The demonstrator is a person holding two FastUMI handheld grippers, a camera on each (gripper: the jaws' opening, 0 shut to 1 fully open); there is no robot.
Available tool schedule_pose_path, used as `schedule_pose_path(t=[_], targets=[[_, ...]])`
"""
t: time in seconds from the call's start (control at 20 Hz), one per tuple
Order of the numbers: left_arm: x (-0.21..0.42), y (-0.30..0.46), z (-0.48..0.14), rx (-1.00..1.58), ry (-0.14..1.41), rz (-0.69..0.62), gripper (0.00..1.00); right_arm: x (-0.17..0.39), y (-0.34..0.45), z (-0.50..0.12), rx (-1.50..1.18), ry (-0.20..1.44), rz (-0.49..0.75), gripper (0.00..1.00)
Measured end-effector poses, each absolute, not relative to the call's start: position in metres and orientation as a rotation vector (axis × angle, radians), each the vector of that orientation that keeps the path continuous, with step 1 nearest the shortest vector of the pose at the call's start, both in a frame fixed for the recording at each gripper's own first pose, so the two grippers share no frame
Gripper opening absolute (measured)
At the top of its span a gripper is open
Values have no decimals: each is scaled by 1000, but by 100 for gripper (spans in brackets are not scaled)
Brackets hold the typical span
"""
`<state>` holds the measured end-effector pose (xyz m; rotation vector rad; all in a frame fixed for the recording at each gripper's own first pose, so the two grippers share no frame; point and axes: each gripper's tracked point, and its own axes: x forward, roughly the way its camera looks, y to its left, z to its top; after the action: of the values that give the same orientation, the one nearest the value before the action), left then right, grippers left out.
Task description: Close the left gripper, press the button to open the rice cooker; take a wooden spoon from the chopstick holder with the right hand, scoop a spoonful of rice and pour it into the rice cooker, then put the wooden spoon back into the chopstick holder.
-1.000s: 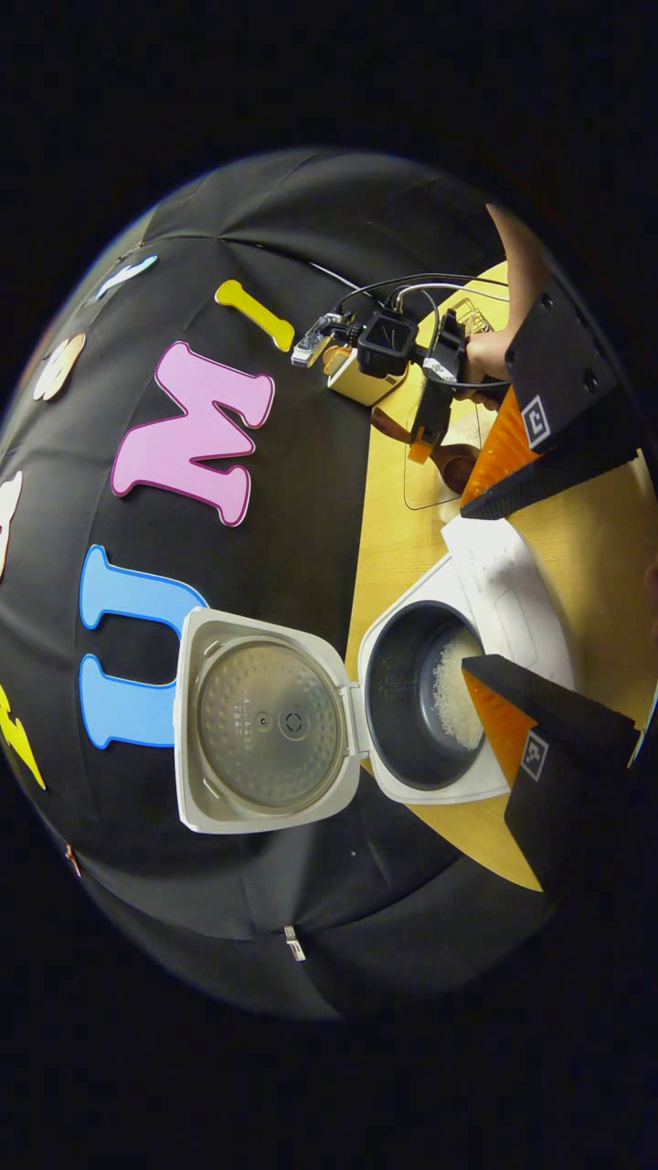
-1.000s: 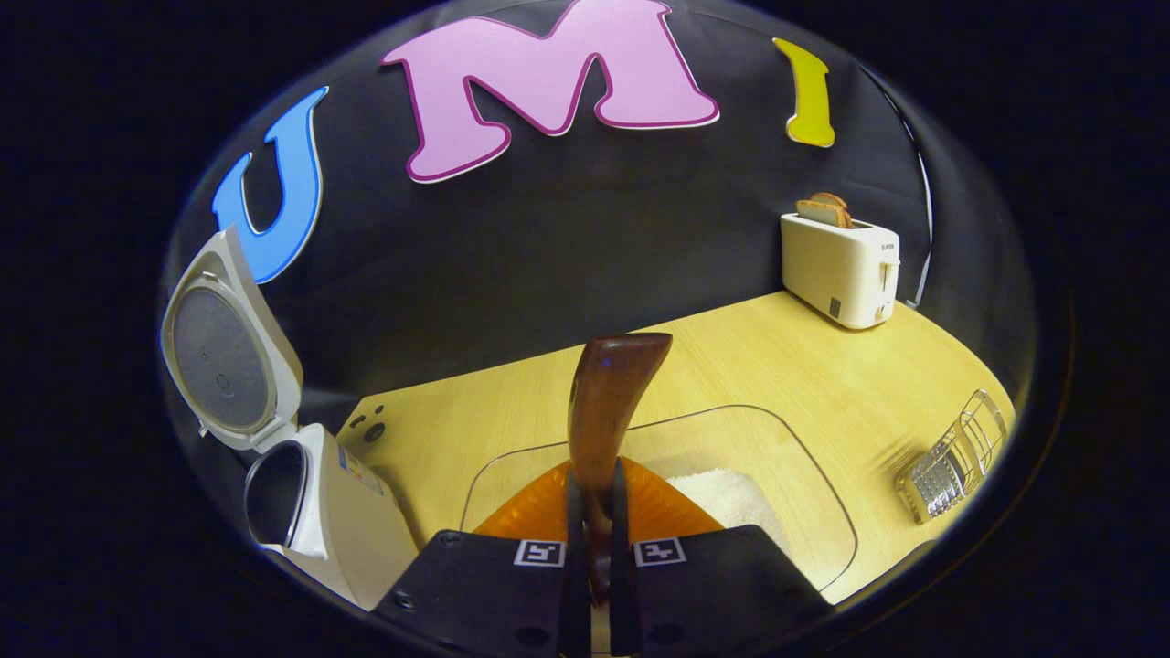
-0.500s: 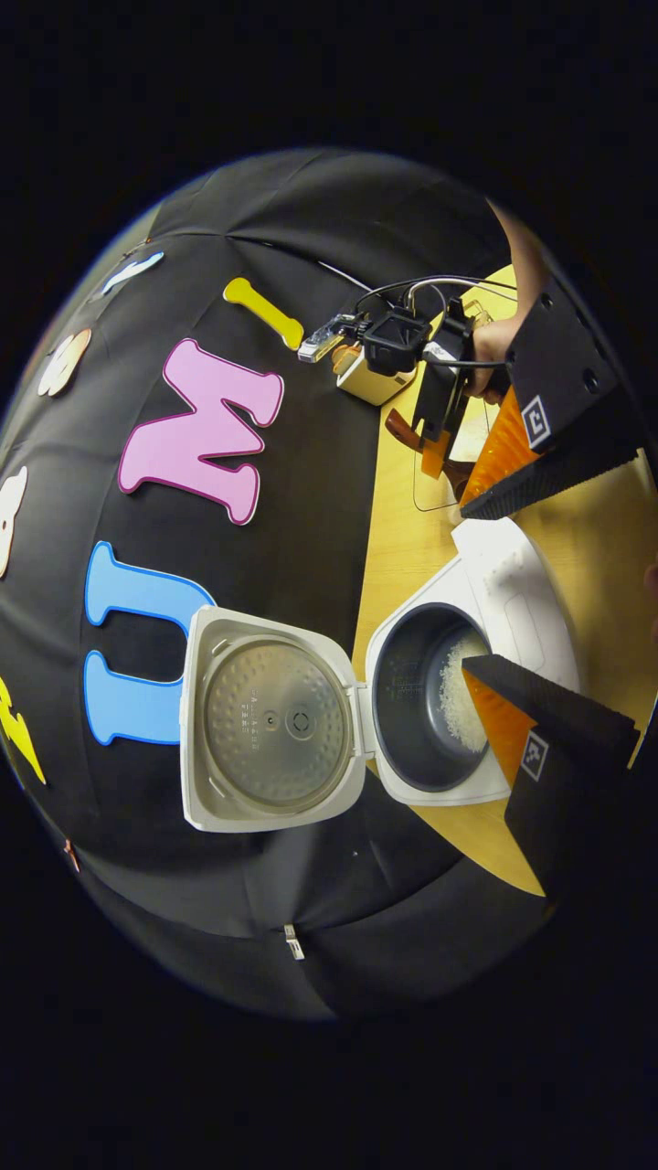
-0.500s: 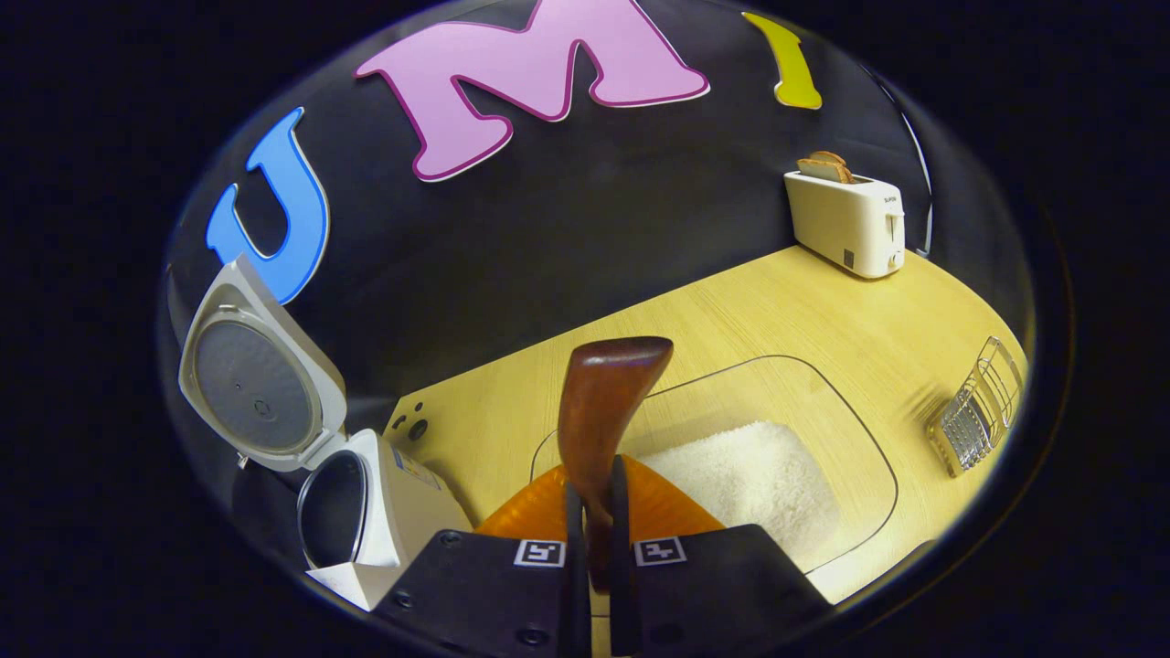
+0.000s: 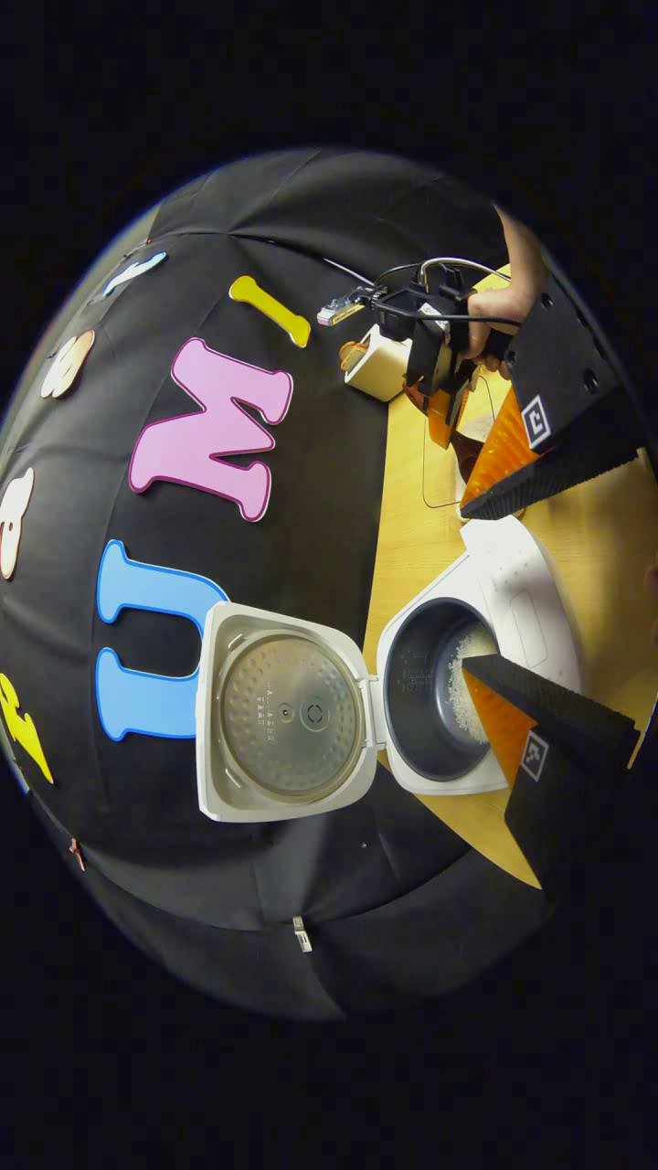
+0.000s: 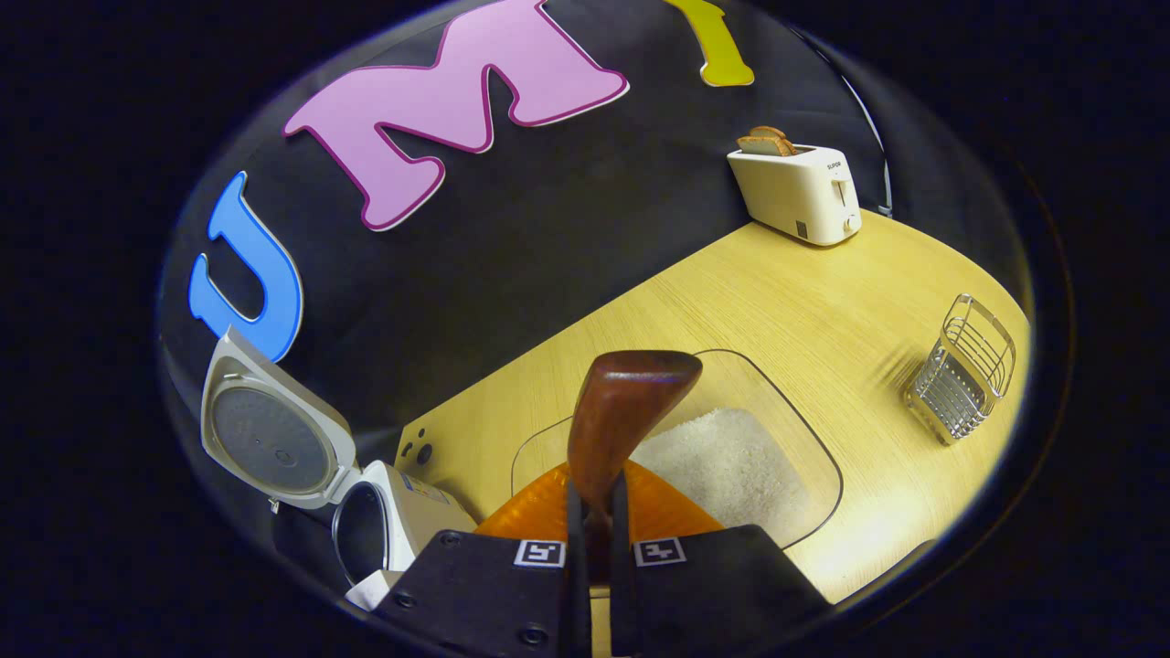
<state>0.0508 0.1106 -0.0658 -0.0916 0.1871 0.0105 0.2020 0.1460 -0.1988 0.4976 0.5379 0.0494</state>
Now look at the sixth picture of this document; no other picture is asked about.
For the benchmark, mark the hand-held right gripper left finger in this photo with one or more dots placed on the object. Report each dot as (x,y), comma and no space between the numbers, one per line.
(577,612)

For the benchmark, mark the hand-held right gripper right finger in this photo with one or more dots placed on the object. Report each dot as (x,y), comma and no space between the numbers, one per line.
(622,612)

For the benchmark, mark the white rice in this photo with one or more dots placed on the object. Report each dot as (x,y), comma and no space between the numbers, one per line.
(731,466)

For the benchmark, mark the brown wooden spoon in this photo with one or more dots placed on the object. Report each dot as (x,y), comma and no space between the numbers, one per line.
(622,411)

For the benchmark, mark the white rice cooker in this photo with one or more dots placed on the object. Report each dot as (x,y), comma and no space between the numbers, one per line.
(274,439)

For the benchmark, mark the clear plastic container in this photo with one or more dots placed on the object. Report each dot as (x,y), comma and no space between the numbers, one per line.
(768,402)

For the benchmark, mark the black backdrop cloth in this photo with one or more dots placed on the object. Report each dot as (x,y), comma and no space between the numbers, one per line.
(512,256)

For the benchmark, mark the white toaster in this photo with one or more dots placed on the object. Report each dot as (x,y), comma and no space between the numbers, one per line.
(791,196)

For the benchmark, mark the toast slice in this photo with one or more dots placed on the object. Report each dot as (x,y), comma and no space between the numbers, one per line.
(779,135)
(759,146)

